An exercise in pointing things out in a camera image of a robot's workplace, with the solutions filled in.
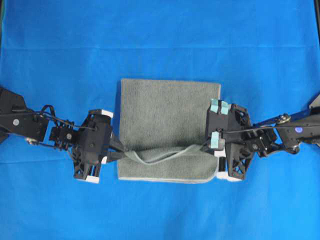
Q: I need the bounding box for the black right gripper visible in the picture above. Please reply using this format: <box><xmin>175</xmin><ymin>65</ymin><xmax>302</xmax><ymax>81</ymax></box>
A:
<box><xmin>200</xmin><ymin>98</ymin><xmax>254</xmax><ymax>181</ymax></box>

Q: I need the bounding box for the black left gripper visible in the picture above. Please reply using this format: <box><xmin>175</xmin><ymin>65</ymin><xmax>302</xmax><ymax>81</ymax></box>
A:
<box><xmin>70</xmin><ymin>109</ymin><xmax>126</xmax><ymax>184</ymax></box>

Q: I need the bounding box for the grey terry towel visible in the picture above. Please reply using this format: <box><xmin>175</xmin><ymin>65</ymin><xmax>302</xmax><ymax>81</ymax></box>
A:
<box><xmin>117</xmin><ymin>78</ymin><xmax>221</xmax><ymax>183</ymax></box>

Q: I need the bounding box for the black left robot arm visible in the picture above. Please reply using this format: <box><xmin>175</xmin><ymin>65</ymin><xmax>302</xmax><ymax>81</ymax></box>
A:
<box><xmin>0</xmin><ymin>87</ymin><xmax>127</xmax><ymax>184</ymax></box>

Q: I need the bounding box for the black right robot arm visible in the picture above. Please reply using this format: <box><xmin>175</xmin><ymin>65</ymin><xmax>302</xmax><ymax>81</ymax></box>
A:
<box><xmin>200</xmin><ymin>96</ymin><xmax>320</xmax><ymax>182</ymax></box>

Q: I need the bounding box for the blue table cloth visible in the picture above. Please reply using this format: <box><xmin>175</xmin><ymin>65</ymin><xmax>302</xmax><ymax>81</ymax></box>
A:
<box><xmin>0</xmin><ymin>0</ymin><xmax>320</xmax><ymax>240</ymax></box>

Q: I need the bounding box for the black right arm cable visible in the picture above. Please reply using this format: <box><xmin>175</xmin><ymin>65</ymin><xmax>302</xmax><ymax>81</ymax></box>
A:
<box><xmin>217</xmin><ymin>117</ymin><xmax>320</xmax><ymax>136</ymax></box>

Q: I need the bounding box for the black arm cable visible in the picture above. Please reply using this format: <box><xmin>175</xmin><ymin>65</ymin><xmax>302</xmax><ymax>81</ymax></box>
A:
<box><xmin>9</xmin><ymin>104</ymin><xmax>98</xmax><ymax>133</ymax></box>
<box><xmin>217</xmin><ymin>117</ymin><xmax>320</xmax><ymax>136</ymax></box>

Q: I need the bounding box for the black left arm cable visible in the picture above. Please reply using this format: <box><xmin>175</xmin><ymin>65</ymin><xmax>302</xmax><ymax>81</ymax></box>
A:
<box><xmin>9</xmin><ymin>104</ymin><xmax>98</xmax><ymax>133</ymax></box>

